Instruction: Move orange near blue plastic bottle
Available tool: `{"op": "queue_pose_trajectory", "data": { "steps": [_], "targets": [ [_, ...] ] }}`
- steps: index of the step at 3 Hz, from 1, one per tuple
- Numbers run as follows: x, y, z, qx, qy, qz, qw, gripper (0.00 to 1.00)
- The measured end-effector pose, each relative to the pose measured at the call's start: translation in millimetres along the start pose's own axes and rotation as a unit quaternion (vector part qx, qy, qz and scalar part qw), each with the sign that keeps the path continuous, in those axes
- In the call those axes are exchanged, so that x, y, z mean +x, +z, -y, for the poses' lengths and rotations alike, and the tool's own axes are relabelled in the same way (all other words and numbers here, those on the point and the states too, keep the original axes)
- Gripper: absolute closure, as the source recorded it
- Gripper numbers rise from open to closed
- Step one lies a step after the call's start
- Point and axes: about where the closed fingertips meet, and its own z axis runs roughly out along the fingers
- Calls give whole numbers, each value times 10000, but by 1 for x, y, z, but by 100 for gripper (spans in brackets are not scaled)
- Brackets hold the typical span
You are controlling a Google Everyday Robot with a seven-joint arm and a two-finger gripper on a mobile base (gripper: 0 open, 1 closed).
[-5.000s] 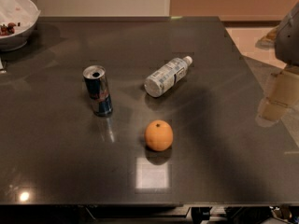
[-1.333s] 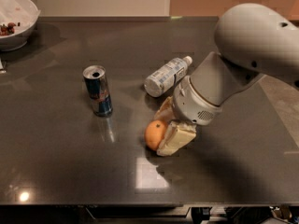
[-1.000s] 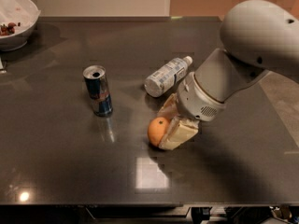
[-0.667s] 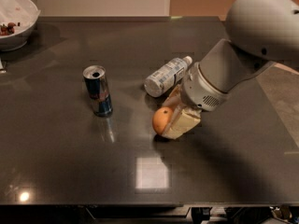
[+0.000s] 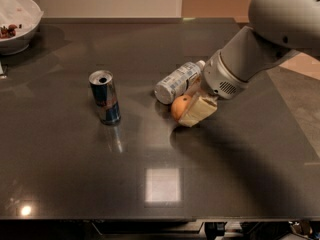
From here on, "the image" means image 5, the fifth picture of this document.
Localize dark snack pieces in bowl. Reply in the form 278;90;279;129
0;24;22;39

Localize clear plastic bottle white cap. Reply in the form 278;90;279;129
154;60;205;105

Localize white bowl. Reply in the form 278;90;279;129
0;0;43;55

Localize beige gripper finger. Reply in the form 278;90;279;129
185;78;201;97
178;94;217;127

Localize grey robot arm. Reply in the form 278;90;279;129
171;0;320;127

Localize orange fruit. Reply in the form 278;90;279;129
171;95;192;121

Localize blue silver energy drink can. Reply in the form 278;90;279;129
89;70;121;125

